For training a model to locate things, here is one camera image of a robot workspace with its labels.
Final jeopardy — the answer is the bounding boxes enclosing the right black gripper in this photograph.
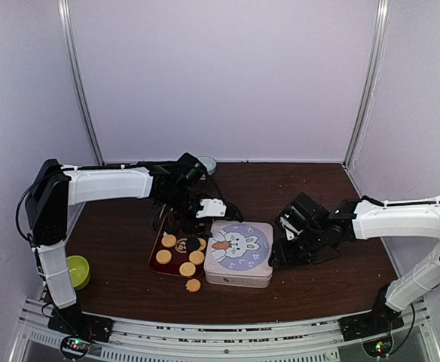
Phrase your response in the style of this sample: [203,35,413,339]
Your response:
[270,225,326,268]

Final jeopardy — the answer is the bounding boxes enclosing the metal food tongs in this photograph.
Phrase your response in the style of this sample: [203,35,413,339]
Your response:
[151,204,171,232]

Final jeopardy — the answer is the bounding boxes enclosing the white divided cookie tin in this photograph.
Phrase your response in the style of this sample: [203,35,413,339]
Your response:
[205,265,273,289]

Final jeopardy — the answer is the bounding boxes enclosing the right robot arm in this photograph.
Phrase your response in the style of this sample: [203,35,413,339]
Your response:
[269,192,440,333]

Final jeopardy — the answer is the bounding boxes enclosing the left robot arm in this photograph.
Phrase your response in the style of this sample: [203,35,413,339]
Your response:
[15,153,243,335]

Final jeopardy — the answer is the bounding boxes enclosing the black sandwich cookie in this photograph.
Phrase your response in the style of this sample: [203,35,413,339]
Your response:
[185,237,206,253]

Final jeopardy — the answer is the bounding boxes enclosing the red cookie tray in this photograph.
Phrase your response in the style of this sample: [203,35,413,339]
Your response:
[148,217,206,278]

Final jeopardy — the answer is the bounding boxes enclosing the pale blue ceramic bowl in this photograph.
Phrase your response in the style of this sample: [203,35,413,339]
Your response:
[197,156,217,176]

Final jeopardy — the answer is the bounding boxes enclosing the round tan biscuit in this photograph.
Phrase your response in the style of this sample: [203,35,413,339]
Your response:
[179,262,196,278]

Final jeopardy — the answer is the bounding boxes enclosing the scalloped cookie on table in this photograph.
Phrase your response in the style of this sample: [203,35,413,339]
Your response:
[185,278,201,293]

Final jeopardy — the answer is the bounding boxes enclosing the green plastic bowl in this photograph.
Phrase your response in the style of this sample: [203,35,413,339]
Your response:
[67,255,90,290]

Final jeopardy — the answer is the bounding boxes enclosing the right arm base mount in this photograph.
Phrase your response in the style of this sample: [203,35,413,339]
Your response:
[338,307,405,342]

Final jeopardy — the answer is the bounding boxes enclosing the aluminium front rail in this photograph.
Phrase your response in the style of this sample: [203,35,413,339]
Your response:
[6,299,440,361]

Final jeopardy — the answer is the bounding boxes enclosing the left aluminium frame post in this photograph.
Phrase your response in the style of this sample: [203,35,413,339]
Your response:
[57,0,104,165]

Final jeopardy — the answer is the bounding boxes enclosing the aluminium frame post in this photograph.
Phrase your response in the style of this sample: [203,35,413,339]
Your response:
[57,0,104,165]
[344,0,390,170]

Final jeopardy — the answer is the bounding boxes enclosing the right aluminium frame post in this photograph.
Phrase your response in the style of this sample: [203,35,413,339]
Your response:
[344,0,390,170]

